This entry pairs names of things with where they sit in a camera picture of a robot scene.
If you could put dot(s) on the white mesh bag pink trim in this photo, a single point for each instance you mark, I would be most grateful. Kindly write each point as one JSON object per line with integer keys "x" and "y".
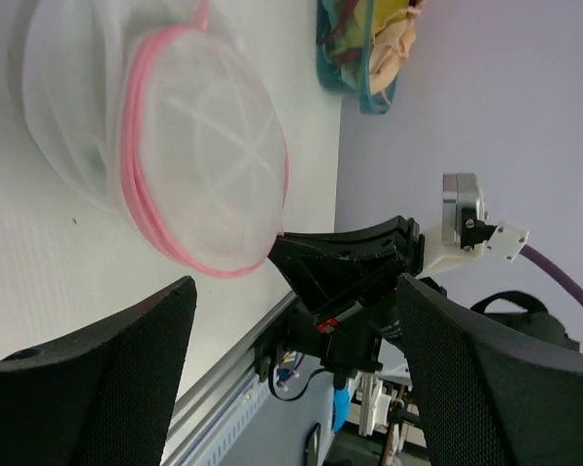
{"x": 150, "y": 109}

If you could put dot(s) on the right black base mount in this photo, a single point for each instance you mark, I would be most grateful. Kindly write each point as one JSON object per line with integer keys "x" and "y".
{"x": 277, "y": 361}

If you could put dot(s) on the peach padded bra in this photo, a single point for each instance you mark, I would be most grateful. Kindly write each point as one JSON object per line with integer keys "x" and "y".
{"x": 390, "y": 49}

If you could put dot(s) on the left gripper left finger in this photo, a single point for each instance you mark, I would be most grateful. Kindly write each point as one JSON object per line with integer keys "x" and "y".
{"x": 101, "y": 395}

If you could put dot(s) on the yellow bra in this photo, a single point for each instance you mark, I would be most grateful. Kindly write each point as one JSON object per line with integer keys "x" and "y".
{"x": 384, "y": 14}

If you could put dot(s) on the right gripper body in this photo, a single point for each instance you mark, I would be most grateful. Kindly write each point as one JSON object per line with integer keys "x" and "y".
{"x": 350, "y": 340}

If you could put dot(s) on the aluminium mounting rail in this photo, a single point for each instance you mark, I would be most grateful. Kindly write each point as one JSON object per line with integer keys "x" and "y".
{"x": 227, "y": 378}

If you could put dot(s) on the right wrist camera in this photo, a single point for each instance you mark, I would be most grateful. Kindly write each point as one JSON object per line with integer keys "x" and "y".
{"x": 464, "y": 233}

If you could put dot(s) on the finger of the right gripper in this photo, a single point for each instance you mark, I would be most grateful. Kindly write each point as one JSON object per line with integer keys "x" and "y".
{"x": 329, "y": 278}
{"x": 381, "y": 240}

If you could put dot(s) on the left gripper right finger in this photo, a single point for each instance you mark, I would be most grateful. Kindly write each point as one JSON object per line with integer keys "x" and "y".
{"x": 488, "y": 394}

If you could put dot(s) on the teal plastic basket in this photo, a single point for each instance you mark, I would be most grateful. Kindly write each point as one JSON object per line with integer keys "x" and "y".
{"x": 346, "y": 73}

